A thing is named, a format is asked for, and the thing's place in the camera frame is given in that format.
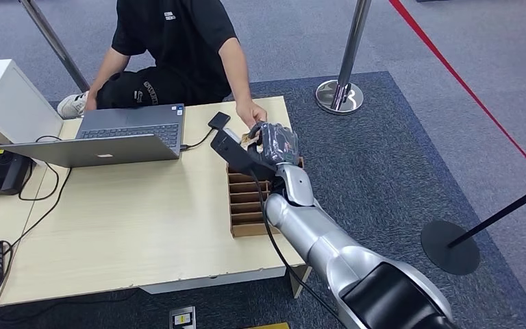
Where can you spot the person's left hand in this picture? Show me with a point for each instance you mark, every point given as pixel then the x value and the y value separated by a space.
pixel 250 113

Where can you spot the person's right hand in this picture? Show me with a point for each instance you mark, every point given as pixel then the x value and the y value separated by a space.
pixel 90 101

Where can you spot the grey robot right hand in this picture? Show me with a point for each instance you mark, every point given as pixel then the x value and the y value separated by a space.
pixel 276 143

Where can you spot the person's right forearm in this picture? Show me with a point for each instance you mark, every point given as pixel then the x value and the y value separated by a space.
pixel 106 72

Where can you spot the person's left forearm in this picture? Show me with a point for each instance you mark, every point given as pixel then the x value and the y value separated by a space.
pixel 238 72

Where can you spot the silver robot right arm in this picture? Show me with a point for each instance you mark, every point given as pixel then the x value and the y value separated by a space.
pixel 326 254

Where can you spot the person's white shoe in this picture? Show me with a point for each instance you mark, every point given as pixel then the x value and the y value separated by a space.
pixel 72 105

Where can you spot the cardboard slotted card holder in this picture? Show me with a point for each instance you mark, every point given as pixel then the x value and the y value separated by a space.
pixel 247 213

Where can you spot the person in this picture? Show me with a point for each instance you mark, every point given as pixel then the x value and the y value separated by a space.
pixel 186 45

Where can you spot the small black external drive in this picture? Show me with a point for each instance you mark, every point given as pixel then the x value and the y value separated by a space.
pixel 219 120

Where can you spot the grey open laptop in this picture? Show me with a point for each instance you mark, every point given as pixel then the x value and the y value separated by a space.
pixel 108 152

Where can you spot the white box cabinet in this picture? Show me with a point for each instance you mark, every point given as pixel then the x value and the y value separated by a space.
pixel 13 104

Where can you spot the dark blue rug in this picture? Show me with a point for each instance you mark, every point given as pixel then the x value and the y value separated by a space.
pixel 372 181

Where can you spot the chrome stanchion with base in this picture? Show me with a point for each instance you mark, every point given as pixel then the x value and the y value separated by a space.
pixel 347 54

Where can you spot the black console device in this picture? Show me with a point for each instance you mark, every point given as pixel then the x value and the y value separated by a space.
pixel 0 175

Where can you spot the wooden desk leg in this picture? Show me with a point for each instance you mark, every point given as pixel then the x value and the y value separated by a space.
pixel 299 281

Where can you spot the yellow floor marker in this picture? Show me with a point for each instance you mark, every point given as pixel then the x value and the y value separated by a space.
pixel 267 326

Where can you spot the red barrier belt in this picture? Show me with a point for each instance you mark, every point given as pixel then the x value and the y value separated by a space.
pixel 458 78

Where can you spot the black stanchion with base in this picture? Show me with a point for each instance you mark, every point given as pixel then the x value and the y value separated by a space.
pixel 444 249

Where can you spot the black white floor label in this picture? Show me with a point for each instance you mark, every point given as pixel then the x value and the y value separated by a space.
pixel 182 318

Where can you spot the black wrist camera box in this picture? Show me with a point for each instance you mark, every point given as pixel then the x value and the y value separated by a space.
pixel 238 154

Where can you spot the slanted chrome post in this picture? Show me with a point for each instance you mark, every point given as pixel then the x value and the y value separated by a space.
pixel 54 43

